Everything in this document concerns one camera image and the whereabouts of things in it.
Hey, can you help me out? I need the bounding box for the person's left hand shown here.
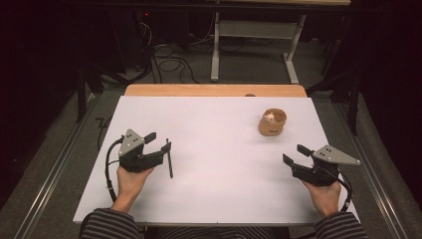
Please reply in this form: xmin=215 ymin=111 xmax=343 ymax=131
xmin=115 ymin=165 xmax=155 ymax=200

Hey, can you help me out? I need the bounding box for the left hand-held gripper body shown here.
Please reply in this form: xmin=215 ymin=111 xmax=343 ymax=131
xmin=117 ymin=128 xmax=165 ymax=173

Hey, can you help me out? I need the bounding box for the black striped pen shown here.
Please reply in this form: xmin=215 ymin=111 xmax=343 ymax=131
xmin=165 ymin=137 xmax=174 ymax=179

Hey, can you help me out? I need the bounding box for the tangle of black floor cables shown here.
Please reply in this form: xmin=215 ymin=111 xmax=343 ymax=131
xmin=137 ymin=21 xmax=201 ymax=85

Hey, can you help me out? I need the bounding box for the black stand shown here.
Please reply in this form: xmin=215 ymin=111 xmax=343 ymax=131
xmin=306 ymin=71 xmax=362 ymax=136
xmin=75 ymin=62 xmax=105 ymax=123

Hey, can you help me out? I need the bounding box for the person's right hand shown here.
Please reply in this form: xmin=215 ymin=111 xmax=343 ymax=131
xmin=302 ymin=181 xmax=342 ymax=212

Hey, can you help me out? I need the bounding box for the thin black floor cable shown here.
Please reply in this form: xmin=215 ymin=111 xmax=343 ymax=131
xmin=95 ymin=116 xmax=113 ymax=151

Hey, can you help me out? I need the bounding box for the round wooden pen holder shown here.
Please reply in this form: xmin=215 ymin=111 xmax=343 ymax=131
xmin=258 ymin=108 xmax=288 ymax=137

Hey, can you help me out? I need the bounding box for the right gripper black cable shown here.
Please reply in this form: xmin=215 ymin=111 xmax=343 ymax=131
xmin=317 ymin=163 xmax=354 ymax=213

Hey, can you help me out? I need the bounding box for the metal floor rail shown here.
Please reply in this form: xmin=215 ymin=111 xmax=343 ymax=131
xmin=13 ymin=94 xmax=102 ymax=239
xmin=332 ymin=102 xmax=410 ymax=239

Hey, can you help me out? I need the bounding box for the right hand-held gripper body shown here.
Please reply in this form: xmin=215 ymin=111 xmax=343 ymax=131
xmin=292 ymin=144 xmax=361 ymax=187

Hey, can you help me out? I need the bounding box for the white metal desk frame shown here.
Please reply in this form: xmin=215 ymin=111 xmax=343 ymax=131
xmin=210 ymin=11 xmax=308 ymax=85

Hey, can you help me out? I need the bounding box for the white board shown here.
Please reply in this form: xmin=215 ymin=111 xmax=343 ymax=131
xmin=73 ymin=95 xmax=361 ymax=227

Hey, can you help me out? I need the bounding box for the wooden table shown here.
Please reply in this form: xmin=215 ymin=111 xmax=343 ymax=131
xmin=123 ymin=83 xmax=309 ymax=99

